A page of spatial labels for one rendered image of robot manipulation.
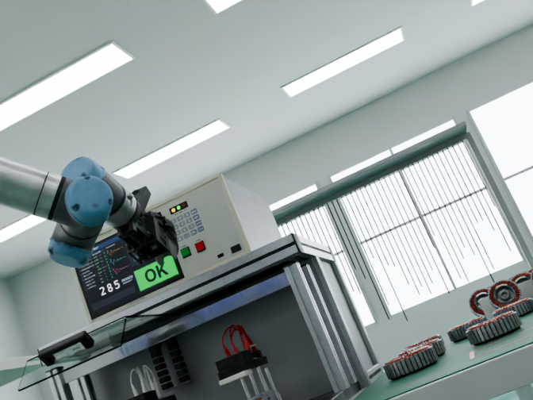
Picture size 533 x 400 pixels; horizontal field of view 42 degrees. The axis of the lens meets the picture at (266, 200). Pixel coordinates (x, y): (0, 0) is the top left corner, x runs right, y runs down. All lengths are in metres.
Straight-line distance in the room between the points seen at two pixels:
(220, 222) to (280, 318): 0.27
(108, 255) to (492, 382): 0.97
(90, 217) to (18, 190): 0.12
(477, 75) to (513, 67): 0.39
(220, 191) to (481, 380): 0.77
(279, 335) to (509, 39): 6.88
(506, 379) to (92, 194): 0.69
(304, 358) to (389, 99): 6.62
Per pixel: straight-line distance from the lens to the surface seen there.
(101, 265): 1.71
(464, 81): 8.12
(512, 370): 1.10
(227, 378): 1.47
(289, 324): 1.66
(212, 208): 1.60
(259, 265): 1.52
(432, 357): 1.46
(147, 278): 1.65
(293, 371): 1.66
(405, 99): 8.10
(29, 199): 1.14
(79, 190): 1.13
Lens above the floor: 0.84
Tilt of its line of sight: 14 degrees up
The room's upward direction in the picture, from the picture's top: 22 degrees counter-clockwise
